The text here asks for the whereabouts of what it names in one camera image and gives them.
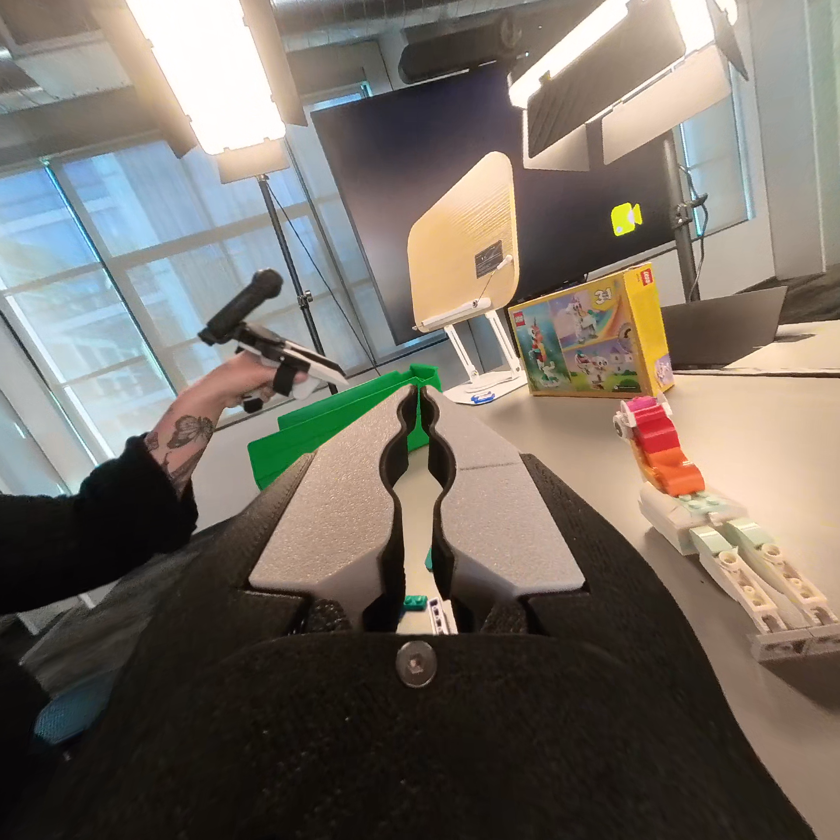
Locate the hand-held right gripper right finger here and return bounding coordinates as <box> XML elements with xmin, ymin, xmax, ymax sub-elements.
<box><xmin>420</xmin><ymin>386</ymin><xmax>587</xmax><ymax>606</ymax></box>

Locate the large paned window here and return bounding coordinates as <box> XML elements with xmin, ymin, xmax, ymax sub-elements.
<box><xmin>0</xmin><ymin>141</ymin><xmax>395</xmax><ymax>463</ymax></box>

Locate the white lego unicorn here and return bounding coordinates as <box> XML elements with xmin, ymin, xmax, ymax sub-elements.
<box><xmin>613</xmin><ymin>395</ymin><xmax>840</xmax><ymax>662</ymax></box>

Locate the wooden oval board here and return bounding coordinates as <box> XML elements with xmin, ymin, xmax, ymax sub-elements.
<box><xmin>407</xmin><ymin>151</ymin><xmax>521</xmax><ymax>329</ymax></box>

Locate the black video bar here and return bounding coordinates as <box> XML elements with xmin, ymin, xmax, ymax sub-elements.
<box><xmin>398</xmin><ymin>16</ymin><xmax>524</xmax><ymax>85</ymax></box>

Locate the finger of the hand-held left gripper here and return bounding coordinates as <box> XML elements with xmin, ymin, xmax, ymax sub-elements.
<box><xmin>279</xmin><ymin>338</ymin><xmax>347</xmax><ymax>382</ymax></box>
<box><xmin>282</xmin><ymin>346</ymin><xmax>350</xmax><ymax>389</ymax></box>

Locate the person's left hand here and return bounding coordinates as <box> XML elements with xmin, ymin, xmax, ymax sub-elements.
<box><xmin>189</xmin><ymin>353</ymin><xmax>309</xmax><ymax>429</ymax></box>

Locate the white tablet stand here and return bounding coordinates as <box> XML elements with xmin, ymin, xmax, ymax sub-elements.
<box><xmin>412</xmin><ymin>298</ymin><xmax>526</xmax><ymax>403</ymax></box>

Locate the blue mesh seat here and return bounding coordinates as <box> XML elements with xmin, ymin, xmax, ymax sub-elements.
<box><xmin>33</xmin><ymin>675</ymin><xmax>114</xmax><ymax>749</ymax></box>

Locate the person's left forearm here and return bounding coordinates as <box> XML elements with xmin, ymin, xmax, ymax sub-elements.
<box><xmin>0</xmin><ymin>394</ymin><xmax>221</xmax><ymax>616</ymax></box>

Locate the white charging cable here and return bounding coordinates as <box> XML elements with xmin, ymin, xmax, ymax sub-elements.
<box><xmin>476</xmin><ymin>255</ymin><xmax>515</xmax><ymax>309</ymax></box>

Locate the large dark display screen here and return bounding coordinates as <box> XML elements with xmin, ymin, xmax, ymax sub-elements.
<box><xmin>310</xmin><ymin>66</ymin><xmax>680</xmax><ymax>347</ymax></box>

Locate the studio light panel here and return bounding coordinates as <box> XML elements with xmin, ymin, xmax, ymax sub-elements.
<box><xmin>508</xmin><ymin>0</ymin><xmax>750</xmax><ymax>173</ymax></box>
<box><xmin>123</xmin><ymin>0</ymin><xmax>309</xmax><ymax>186</ymax></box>

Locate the lego set box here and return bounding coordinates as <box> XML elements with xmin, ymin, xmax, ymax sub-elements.
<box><xmin>507</xmin><ymin>264</ymin><xmax>676</xmax><ymax>399</ymax></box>

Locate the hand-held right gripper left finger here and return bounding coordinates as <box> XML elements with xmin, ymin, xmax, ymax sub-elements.
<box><xmin>248</xmin><ymin>386</ymin><xmax>421</xmax><ymax>596</ymax></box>

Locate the green plastic bin stack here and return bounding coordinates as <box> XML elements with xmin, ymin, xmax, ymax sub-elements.
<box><xmin>248</xmin><ymin>364</ymin><xmax>442</xmax><ymax>492</ymax></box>

